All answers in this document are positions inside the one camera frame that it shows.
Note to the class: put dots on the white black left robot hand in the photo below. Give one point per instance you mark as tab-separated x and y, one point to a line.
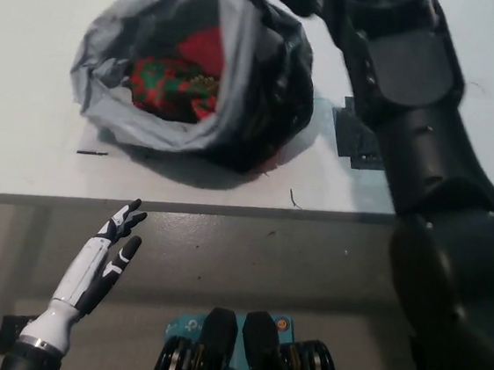
83	269

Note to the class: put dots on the black plastic bag grey lining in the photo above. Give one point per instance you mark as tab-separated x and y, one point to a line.
259	107

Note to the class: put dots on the red green coffee bean bag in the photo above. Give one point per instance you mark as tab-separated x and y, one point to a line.
160	83

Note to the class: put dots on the robot body black teal blocks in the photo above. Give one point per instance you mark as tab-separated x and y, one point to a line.
263	363

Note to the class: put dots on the clear tape sheet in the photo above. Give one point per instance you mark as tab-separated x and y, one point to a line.
101	145

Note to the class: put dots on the black tape patch on table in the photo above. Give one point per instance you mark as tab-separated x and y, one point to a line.
358	139

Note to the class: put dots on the black thread piece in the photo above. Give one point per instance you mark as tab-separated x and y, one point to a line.
297	202

